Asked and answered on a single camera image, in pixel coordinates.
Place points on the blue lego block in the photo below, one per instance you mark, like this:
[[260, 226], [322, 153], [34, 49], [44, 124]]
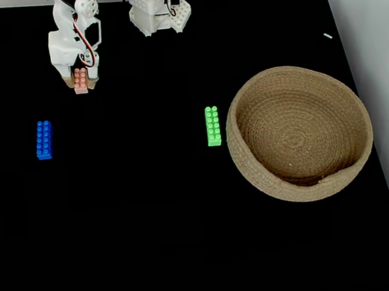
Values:
[[44, 140]]

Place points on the small white tape piece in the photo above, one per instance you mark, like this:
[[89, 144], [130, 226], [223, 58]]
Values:
[[328, 35]]

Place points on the pink lego block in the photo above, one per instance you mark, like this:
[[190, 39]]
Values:
[[80, 80]]

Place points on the green lego block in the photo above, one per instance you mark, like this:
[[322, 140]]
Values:
[[213, 126]]

